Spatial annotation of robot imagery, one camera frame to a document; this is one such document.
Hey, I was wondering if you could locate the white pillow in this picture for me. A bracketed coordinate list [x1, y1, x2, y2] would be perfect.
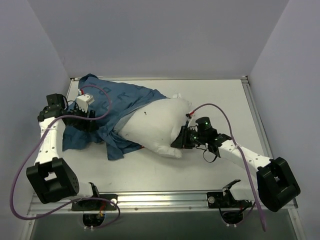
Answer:
[113, 93, 192, 159]

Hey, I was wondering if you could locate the blue cartoon pillowcase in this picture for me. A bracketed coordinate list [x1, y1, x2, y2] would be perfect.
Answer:
[61, 72, 168, 161]

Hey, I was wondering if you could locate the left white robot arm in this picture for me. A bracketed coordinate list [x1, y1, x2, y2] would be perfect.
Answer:
[26, 93, 101, 210]

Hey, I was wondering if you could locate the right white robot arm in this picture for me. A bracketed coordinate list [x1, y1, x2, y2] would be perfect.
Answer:
[171, 117, 301, 212]

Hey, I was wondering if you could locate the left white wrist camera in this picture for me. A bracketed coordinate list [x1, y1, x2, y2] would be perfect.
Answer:
[75, 94, 95, 113]

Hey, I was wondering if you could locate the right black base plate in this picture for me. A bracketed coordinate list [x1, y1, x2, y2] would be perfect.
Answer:
[206, 191, 253, 210]

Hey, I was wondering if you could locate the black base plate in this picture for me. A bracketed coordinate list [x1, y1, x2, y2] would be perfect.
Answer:
[71, 193, 118, 212]
[206, 191, 253, 210]

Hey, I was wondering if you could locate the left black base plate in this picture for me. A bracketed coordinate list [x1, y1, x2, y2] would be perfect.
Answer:
[71, 193, 118, 212]

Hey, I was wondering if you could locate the aluminium right side rail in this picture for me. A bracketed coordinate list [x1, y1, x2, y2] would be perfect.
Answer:
[241, 76, 286, 188]

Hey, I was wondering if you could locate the aluminium rail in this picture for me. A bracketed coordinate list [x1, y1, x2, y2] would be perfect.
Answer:
[28, 190, 239, 215]
[241, 76, 286, 188]

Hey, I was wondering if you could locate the aluminium front rail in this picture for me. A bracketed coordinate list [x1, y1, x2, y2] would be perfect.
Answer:
[28, 190, 239, 215]

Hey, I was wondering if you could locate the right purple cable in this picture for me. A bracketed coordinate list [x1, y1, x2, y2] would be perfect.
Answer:
[186, 103, 268, 232]

